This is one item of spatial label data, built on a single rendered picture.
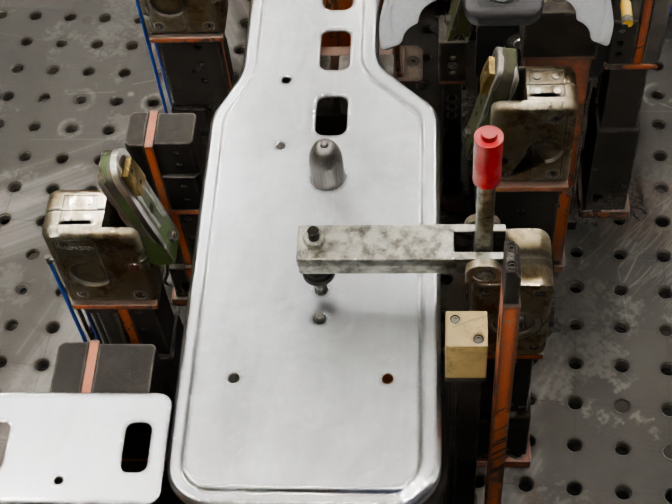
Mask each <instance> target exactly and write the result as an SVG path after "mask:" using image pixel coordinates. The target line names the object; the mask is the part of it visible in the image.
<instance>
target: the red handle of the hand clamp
mask: <svg viewBox="0 0 672 504"><path fill-rule="evenodd" d="M503 144H504V134H503V132H502V131H501V130H500V129H499V128H498V127H495V126H492V125H486V126H482V127H480V128H479V129H477V130H476V132H475V134H474V149H473V176H472V179H473V183H474V184H475V185H476V186H477V198H476V222H475V234H474V243H473V252H493V245H494V240H493V226H494V210H495V194H496V187H497V186H498V185H499V184H500V182H501V174H502V159H503Z"/></svg>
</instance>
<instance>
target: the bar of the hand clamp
mask: <svg viewBox="0 0 672 504"><path fill-rule="evenodd" d="M474 234H475V224H438V225H300V226H299V227H298V236H297V249H296V264H297V266H298V269H299V273H300V274H302V275H303V278H304V280H305V281H306V282H307V283H308V284H310V285H312V286H324V285H326V284H328V283H330V282H331V281H332V280H333V279H334V276H335V274H447V273H465V268H466V265H467V264H468V263H469V262H470V261H472V260H475V259H493V260H496V261H498V262H499V263H500V264H501V265H503V252H454V246H473V243H474ZM493 240H494V245H493V246H504V242H505V240H506V225H505V224H494V226H493Z"/></svg>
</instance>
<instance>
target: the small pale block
mask: <svg viewBox="0 0 672 504"><path fill-rule="evenodd" d="M487 359H488V320H487V311H446V312H445V346H444V370H445V381H446V382H447V383H449V398H448V469H447V491H446V492H444V494H443V504H477V494H476V493H475V486H476V469H477V452H478V435H479V418H480V401H481V384H482V383H485V382H486V381H487Z"/></svg>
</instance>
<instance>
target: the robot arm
mask: <svg viewBox="0 0 672 504"><path fill-rule="evenodd" d="M434 1H437V0H384V3H383V7H382V11H381V15H380V23H379V36H380V44H381V48H382V49H384V50H385V49H386V50H388V49H391V48H394V47H397V46H400V45H402V44H403V37H404V35H405V33H406V31H407V30H408V29H409V28H410V27H412V26H413V25H415V24H417V23H418V21H419V18H420V14H421V11H422V10H423V9H424V8H425V7H426V6H427V5H428V4H430V3H431V2H434ZM566 1H568V2H569V3H570V4H571V5H572V6H573V7H574V9H575V15H576V19H577V20H578V21H580V22H581V23H583V24H584V25H586V26H587V28H588V31H589V39H590V41H591V42H593V43H596V44H599V45H601V46H607V45H609V44H610V41H611V36H612V32H613V25H614V20H613V11H612V5H611V0H566ZM463 6H464V13H465V16H466V18H467V20H468V21H469V22H470V23H472V24H474V25H477V26H520V25H531V24H533V23H535V22H536V21H537V20H538V19H539V18H540V16H541V14H542V11H543V6H544V0H463Z"/></svg>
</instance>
